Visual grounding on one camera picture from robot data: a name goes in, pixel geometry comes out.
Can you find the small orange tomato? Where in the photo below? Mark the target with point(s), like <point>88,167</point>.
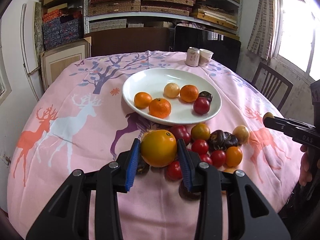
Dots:
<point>233,156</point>

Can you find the grey stone slab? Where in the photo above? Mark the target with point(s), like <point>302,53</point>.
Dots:
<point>38,30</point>

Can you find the small yellow passion fruit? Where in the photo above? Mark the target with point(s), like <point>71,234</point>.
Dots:
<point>240,134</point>

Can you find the yellow orange tomato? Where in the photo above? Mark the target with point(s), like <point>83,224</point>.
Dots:
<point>158,148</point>

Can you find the black glossy panel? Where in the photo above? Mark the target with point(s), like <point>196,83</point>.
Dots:
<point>225,50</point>

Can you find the oval yellow passion fruit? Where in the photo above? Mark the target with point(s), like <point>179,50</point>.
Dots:
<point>268,116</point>

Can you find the white paper cup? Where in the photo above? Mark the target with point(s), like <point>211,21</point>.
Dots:
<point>206,60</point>

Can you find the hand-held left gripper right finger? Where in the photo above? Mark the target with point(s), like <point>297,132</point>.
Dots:
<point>185,165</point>

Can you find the white leaning board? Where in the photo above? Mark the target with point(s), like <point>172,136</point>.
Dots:
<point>26,42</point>

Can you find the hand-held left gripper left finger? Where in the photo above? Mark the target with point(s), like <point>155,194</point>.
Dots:
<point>132,165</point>

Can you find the white metal shelf rack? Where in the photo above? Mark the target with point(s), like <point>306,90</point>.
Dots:
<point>86,5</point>

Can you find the orange mandarin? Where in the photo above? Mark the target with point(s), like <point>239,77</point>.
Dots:
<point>160,108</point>
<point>189,93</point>
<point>143,100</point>

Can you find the pink white drink can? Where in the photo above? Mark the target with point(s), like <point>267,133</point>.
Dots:
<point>192,58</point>

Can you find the dark slatted wooden chair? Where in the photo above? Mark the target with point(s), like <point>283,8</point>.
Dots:
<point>275,76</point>

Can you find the dark red plum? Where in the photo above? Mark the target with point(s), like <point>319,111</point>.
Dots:
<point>201,105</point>
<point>180,132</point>

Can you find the checkered beige curtain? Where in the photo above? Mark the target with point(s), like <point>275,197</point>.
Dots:
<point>262,25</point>

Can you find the dark brown wooden headboard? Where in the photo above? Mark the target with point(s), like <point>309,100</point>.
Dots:
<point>130,41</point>

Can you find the dark purple passion fruit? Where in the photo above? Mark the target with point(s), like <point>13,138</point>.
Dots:
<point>185,195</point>
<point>143,167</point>
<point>206,95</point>
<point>217,140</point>
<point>231,140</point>

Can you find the stack of blue patterned boxes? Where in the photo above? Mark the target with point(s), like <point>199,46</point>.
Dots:
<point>62,33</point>

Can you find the person's right hand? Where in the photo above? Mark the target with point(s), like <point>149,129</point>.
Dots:
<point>305,172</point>

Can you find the grey framed window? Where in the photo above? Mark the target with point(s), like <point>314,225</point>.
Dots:
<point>3,87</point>

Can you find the pink deer print tablecloth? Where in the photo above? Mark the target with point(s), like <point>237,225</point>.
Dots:
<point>75,155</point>

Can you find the pink cloth bundle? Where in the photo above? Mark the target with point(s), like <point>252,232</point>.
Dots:
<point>188,25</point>

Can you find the bright white framed window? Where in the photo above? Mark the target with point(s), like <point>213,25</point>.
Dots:
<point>295,30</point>

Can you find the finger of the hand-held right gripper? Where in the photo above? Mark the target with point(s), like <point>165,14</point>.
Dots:
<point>282,126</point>

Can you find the white plate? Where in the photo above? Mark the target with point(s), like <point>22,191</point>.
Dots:
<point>150,80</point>

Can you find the person's dark clothing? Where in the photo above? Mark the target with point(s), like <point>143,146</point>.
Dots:
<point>305,210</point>

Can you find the light wooden picture frame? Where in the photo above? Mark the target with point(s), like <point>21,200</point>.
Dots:
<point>65,65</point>

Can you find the wall socket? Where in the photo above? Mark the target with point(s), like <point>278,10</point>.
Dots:
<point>7,160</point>

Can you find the orange green tomato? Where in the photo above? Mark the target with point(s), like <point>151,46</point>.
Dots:
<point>200,131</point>

